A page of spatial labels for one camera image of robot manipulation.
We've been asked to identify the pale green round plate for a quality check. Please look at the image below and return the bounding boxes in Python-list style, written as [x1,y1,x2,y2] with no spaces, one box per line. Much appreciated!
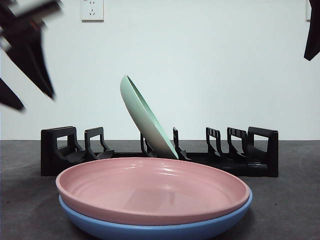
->
[119,74,179,160]

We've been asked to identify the pink round plate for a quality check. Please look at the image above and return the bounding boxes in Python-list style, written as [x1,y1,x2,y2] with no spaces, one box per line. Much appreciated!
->
[55,156,251,226]

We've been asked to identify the blue round plate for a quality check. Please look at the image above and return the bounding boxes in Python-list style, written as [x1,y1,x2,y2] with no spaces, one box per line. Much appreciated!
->
[58,192,254,240]

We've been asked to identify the black plastic dish rack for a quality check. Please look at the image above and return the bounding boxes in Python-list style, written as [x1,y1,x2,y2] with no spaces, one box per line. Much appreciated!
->
[40,125,280,178]

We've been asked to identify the white wall socket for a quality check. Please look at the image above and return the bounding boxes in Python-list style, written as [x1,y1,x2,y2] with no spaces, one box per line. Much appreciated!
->
[305,0,312,22]
[80,0,105,22]

